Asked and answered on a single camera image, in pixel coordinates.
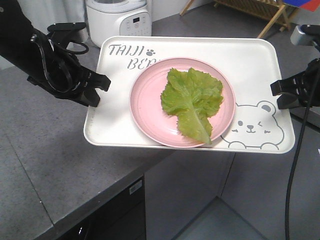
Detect black drawer sterilizer cabinet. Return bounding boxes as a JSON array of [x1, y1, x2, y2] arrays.
[[59, 177, 147, 240]]

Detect wooden folding rack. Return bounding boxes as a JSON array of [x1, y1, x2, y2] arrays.
[[179, 0, 300, 40]]

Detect cream bear serving tray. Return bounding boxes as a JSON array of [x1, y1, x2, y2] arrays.
[[83, 36, 295, 154]]

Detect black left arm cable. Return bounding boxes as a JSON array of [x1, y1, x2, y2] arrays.
[[31, 34, 90, 92]]

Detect pink round plate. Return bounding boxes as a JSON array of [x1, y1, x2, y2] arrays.
[[130, 57, 236, 148]]

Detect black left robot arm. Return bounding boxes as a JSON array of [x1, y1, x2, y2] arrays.
[[0, 0, 111, 107]]

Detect green lettuce leaf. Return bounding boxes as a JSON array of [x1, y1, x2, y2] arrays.
[[160, 67, 224, 144]]

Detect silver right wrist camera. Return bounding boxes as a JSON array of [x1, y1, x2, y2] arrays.
[[290, 24, 320, 46]]

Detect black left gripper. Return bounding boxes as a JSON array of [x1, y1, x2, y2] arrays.
[[27, 34, 111, 107]]

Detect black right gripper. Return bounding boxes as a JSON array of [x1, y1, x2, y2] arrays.
[[270, 58, 320, 110]]

